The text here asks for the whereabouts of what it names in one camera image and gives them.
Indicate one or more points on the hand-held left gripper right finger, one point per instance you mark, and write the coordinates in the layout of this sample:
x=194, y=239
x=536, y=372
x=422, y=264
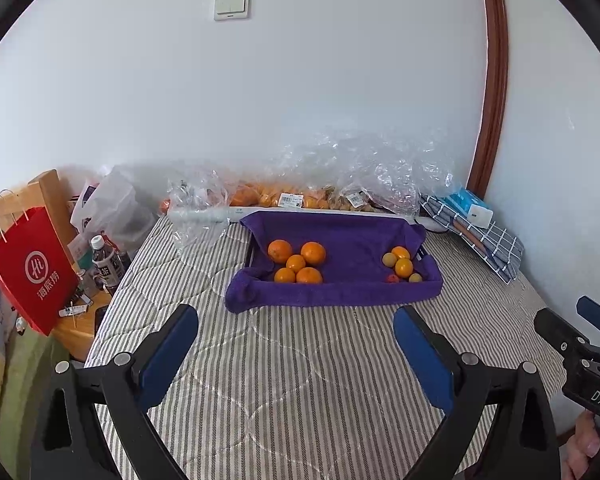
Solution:
x=422, y=355

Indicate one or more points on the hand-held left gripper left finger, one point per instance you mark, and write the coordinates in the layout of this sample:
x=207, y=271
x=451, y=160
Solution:
x=167, y=355

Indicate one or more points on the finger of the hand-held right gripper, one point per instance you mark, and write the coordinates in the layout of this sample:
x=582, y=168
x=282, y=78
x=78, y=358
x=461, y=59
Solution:
x=597, y=315
x=560, y=332

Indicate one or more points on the yellow kumquat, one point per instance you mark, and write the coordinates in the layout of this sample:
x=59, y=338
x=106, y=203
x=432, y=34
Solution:
x=390, y=260
x=415, y=278

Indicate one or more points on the small red fruit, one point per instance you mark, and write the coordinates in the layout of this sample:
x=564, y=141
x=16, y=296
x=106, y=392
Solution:
x=393, y=278

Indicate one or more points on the small orange mandarin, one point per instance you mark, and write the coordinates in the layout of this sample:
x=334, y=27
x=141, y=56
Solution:
x=400, y=252
x=404, y=267

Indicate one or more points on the purple towel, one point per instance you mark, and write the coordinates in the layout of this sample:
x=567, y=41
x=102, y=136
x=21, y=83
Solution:
x=350, y=245

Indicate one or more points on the large orange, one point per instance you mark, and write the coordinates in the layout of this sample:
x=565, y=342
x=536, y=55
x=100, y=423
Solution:
x=313, y=253

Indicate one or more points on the person's right hand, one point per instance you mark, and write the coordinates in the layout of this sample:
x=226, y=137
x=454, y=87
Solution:
x=582, y=445

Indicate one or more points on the wooden nightstand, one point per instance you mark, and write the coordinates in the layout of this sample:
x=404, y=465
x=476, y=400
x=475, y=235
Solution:
x=80, y=330

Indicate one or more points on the white cap drink bottle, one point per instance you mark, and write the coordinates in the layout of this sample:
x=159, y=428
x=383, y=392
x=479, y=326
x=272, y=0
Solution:
x=105, y=265

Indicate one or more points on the checked grey cloth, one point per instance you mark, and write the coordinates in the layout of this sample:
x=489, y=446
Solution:
x=490, y=245

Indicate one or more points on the striped mattress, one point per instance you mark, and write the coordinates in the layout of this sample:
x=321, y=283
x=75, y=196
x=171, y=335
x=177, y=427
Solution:
x=305, y=360

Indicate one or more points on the white charger box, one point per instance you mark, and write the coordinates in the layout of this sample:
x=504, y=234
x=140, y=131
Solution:
x=481, y=215

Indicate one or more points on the green blanket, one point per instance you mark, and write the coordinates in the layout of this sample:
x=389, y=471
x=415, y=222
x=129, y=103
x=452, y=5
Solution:
x=25, y=410

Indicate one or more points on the red paper bag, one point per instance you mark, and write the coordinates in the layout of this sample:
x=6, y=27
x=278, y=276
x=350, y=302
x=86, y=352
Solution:
x=35, y=270

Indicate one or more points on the white plastic bag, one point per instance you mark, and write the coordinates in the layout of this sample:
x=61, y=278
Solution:
x=115, y=205

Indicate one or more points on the blue white tissue pack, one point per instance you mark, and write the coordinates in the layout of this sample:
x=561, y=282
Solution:
x=460, y=199

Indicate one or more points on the clear plastic bag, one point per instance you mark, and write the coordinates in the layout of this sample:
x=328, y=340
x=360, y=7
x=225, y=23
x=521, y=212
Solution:
x=197, y=195
x=395, y=170

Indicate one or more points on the plastic bag of oranges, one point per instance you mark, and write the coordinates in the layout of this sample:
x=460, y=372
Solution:
x=280, y=196

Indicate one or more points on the brown wooden door frame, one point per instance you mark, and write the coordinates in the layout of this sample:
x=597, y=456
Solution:
x=492, y=85

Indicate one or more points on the white light switch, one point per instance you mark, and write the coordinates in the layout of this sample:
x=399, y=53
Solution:
x=231, y=6

